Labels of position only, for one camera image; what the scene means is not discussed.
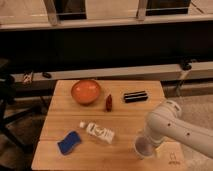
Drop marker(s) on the small black object on ledge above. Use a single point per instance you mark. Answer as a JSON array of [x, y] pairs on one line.
[[46, 75]]

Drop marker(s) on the black office chair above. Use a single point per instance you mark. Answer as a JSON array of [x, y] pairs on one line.
[[7, 97]]

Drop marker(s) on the blue sponge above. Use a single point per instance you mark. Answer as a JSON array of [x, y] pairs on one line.
[[70, 141]]

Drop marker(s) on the small red white object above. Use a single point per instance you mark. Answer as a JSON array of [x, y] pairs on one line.
[[28, 78]]

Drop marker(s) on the small dark red bottle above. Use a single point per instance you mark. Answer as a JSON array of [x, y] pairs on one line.
[[109, 103]]

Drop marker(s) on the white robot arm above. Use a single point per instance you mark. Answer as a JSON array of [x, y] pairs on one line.
[[164, 121]]

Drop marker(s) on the black rectangular block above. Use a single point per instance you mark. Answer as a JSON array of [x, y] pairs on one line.
[[135, 96]]

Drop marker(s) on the orange bowl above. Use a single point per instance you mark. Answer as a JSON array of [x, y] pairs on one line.
[[86, 91]]

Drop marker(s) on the white bottle with label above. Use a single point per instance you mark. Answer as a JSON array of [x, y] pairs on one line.
[[96, 130]]

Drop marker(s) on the black clamp on ledge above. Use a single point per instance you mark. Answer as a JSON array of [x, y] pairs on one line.
[[185, 69]]

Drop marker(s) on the grey ceramic cup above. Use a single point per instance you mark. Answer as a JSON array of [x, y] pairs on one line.
[[143, 147]]

